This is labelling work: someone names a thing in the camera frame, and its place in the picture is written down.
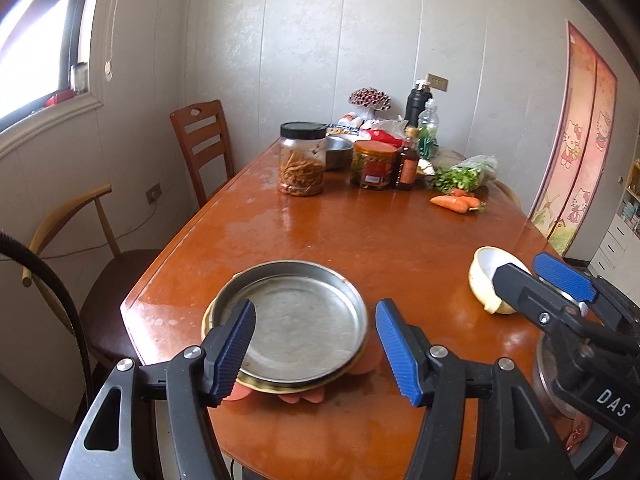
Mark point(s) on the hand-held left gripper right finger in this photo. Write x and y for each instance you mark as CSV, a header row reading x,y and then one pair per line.
x,y
400,355

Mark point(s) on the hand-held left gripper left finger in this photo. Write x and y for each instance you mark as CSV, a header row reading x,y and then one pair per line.
x,y
232,355

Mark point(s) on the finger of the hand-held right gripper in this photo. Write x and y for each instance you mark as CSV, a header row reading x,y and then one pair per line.
x,y
565,275
525,292

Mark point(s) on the large steel bowl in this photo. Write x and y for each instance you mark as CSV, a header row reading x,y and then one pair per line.
x,y
547,385

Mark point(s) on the yellow shell-shaped plate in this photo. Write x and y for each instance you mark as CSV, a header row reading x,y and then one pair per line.
x,y
290,386

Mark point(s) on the round metal pan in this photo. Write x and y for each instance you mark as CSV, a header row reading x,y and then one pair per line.
x,y
300,320

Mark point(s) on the orange crab-shaped plate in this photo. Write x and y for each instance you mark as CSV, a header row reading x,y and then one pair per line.
x,y
305,397

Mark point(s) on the person's right hand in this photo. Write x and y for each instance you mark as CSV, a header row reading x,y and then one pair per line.
x,y
582,432

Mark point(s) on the white shelf cabinet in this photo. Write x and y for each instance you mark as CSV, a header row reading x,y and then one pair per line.
x,y
617,230

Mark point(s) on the light wood chair back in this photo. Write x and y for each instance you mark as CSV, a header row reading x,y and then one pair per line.
x,y
510,192

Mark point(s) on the orange carrot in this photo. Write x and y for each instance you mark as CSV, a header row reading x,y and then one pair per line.
x,y
447,202
472,202

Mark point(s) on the pink cartoon cat poster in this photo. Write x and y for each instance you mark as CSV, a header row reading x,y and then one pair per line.
x,y
575,150

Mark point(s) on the bag of green herbs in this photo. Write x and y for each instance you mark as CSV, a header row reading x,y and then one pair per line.
x,y
465,175

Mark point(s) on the light wood armchair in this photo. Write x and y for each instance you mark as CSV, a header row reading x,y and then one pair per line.
x,y
120,280

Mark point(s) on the gold foil packet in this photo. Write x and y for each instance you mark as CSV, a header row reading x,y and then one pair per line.
x,y
426,166

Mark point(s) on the brown sauce bottle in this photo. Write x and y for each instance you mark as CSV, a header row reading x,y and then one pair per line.
x,y
407,167

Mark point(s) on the clear plastic bottle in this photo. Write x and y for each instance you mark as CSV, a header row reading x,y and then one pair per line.
x,y
429,132

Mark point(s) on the red-lidded pickle jar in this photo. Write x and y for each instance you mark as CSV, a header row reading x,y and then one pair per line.
x,y
372,167

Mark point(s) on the black-lidded clear jar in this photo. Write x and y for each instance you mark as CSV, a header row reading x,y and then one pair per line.
x,y
302,165

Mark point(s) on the dull steel basin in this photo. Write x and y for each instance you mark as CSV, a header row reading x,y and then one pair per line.
x,y
339,155

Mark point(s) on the red white plastic bag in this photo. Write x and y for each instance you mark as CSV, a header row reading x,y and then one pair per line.
x,y
385,132

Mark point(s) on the black thermos bottle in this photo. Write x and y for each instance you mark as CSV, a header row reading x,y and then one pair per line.
x,y
416,105

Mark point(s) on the brown slatted wooden chair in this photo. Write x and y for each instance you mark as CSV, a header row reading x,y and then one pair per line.
x,y
200,135

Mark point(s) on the blue patterned bowl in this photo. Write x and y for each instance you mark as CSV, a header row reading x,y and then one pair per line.
x,y
337,131

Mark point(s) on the white snack packet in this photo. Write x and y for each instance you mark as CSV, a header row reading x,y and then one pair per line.
x,y
350,120

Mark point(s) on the dried flower ornament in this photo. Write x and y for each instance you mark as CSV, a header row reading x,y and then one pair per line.
x,y
369,97

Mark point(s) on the small red object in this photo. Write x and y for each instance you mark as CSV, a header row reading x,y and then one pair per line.
x,y
60,98

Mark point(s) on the window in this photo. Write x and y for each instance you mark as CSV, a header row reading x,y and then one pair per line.
x,y
35,50

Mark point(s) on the wall power socket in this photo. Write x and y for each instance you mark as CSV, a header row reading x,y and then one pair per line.
x,y
154,193

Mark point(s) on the gold wall switch plate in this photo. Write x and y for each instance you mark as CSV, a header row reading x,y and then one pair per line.
x,y
437,82

